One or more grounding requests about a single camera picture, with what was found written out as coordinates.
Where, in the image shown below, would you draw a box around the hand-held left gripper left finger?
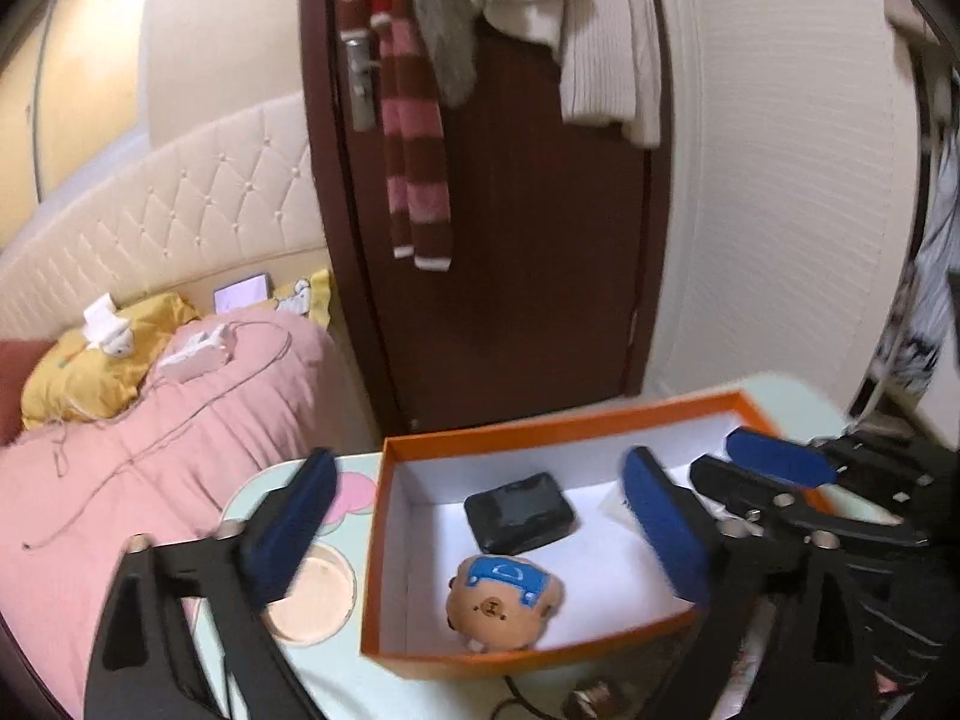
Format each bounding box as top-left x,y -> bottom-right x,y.
84,447 -> 340,720

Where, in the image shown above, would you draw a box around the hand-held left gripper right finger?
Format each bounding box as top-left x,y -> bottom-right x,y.
619,445 -> 877,720

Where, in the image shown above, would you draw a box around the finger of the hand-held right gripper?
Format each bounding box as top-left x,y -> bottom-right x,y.
724,426 -> 940,490
688,453 -> 932,548

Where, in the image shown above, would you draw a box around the orange cardboard box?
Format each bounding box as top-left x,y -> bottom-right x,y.
360,388 -> 835,680

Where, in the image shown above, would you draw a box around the black charger block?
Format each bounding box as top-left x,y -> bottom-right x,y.
463,472 -> 577,554

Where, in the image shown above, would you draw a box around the bear plush keychain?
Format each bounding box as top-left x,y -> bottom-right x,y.
447,555 -> 565,653

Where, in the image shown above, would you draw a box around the pink blanket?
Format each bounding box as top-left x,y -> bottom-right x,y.
0,307 -> 362,715

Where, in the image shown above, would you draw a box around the glass perfume bottle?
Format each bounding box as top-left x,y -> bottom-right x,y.
562,679 -> 623,720

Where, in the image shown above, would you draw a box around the black white patterned cloth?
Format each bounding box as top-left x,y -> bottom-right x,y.
870,127 -> 960,407

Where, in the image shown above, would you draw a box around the yellow cartoon cloth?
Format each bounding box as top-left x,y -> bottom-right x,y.
271,268 -> 332,329

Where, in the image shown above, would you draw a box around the smartphone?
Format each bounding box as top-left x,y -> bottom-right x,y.
213,273 -> 272,314

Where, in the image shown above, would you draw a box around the yellow pillow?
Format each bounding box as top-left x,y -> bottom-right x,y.
21,292 -> 202,428

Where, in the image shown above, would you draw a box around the dark brown door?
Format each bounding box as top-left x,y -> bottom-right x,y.
300,0 -> 672,436

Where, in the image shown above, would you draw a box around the red pillow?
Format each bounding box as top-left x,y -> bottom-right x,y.
0,337 -> 57,445

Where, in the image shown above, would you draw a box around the cream tufted headboard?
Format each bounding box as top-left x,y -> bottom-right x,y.
0,94 -> 331,320

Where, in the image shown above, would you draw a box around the pink brown striped scarf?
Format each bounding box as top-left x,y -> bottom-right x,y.
335,0 -> 455,272

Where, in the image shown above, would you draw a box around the white knit sweater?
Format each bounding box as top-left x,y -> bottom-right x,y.
459,0 -> 665,149

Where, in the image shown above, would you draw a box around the white wardrobe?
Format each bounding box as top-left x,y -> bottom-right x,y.
0,0 -> 158,248

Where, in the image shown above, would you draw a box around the grey fur garment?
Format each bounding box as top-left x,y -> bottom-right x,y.
401,0 -> 481,107

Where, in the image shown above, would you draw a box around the thin grey cable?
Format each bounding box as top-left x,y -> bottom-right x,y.
22,319 -> 293,550

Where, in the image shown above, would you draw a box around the white charger with cable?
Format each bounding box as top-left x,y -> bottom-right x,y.
157,322 -> 237,383

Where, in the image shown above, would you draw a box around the black cable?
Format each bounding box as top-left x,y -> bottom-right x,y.
491,675 -> 563,720

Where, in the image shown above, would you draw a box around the silver door handle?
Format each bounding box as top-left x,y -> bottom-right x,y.
343,30 -> 378,132

